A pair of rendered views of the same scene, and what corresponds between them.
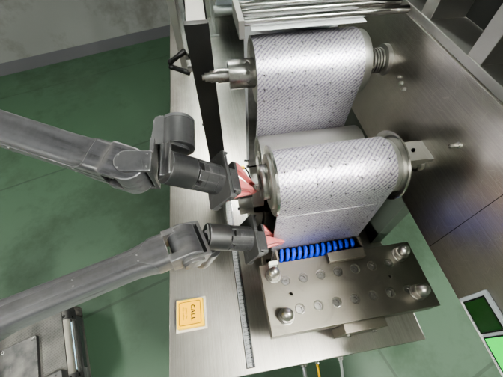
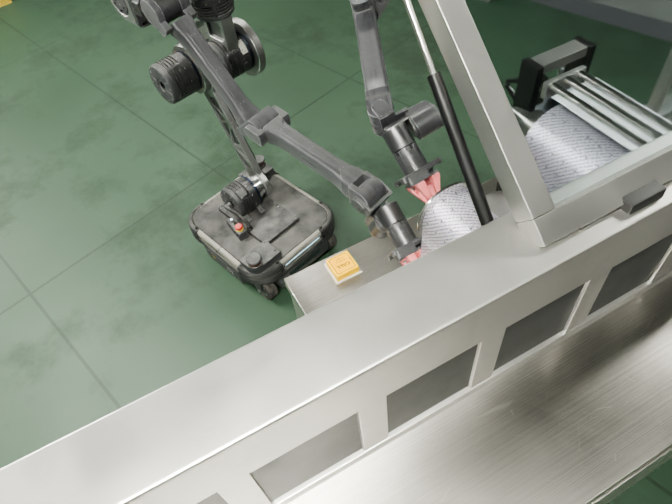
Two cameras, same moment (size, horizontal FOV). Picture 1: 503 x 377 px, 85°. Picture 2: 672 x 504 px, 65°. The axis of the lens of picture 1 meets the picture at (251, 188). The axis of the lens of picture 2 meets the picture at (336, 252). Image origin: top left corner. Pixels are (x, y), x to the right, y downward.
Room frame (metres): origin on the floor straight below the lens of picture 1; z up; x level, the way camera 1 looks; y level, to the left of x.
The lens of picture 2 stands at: (-0.07, -0.72, 2.08)
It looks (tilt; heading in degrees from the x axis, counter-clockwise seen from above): 51 degrees down; 78
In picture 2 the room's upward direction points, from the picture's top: 9 degrees counter-clockwise
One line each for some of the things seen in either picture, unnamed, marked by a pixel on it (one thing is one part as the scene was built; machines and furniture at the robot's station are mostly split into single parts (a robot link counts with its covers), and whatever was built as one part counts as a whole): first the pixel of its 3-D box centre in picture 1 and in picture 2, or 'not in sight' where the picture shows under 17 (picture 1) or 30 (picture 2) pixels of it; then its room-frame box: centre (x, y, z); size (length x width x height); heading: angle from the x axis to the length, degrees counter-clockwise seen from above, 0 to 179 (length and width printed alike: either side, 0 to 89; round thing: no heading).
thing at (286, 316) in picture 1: (287, 314); not in sight; (0.10, -0.08, 1.05); 0.04 x 0.04 x 0.04
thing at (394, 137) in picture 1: (386, 165); not in sight; (0.37, -0.29, 1.25); 0.15 x 0.01 x 0.15; 9
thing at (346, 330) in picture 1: (358, 329); not in sight; (0.09, -0.26, 0.96); 0.10 x 0.03 x 0.11; 99
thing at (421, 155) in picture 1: (414, 152); not in sight; (0.38, -0.33, 1.28); 0.06 x 0.05 x 0.02; 99
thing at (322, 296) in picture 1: (343, 287); not in sight; (0.18, -0.23, 1.00); 0.40 x 0.16 x 0.06; 99
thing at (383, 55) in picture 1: (370, 60); not in sight; (0.62, -0.29, 1.33); 0.07 x 0.07 x 0.07; 9
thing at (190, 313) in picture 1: (190, 313); (342, 265); (0.13, 0.16, 0.91); 0.07 x 0.07 x 0.02; 9
